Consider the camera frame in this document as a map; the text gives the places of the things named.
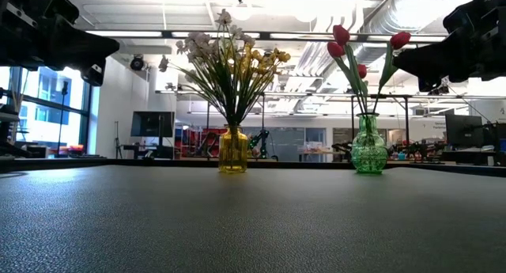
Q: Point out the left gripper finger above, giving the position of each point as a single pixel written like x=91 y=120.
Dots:
x=91 y=47

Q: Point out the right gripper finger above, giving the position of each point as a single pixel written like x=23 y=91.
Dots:
x=431 y=59

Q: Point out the red artificial tulip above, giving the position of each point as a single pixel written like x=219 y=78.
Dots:
x=341 y=35
x=335 y=50
x=400 y=40
x=362 y=70

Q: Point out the white artificial flower bunch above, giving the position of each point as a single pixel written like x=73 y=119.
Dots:
x=199 y=39
x=224 y=17

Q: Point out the yellow artificial flower bunch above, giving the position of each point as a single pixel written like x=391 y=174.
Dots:
x=247 y=61
x=282 y=56

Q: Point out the yellow glass vase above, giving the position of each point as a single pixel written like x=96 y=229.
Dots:
x=233 y=154

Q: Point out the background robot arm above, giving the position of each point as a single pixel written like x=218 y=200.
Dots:
x=261 y=140

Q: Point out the green glass vase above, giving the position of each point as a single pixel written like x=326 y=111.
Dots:
x=368 y=150

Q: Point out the black microphone stand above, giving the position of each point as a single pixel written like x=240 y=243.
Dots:
x=64 y=87

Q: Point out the black ceiling spotlight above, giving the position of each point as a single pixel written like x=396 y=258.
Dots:
x=137 y=63

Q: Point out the black background monitor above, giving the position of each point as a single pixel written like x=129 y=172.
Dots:
x=464 y=130

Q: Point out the background robot station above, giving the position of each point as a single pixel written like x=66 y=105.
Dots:
x=419 y=150

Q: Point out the black monitor on stand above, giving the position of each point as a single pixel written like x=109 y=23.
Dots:
x=152 y=124

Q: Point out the red shelving unit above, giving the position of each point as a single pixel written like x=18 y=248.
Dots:
x=193 y=138

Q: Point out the black table mat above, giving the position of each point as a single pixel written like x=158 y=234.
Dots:
x=253 y=225

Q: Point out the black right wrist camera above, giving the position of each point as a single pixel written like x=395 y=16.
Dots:
x=470 y=14

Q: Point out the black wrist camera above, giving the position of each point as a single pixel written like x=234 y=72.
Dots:
x=55 y=8
x=470 y=14

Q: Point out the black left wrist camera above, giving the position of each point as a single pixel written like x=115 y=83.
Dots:
x=55 y=8

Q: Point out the silver ventilation duct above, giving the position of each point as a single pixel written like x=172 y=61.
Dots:
x=395 y=12

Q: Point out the black aluminium table frame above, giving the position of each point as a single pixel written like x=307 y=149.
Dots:
x=118 y=162

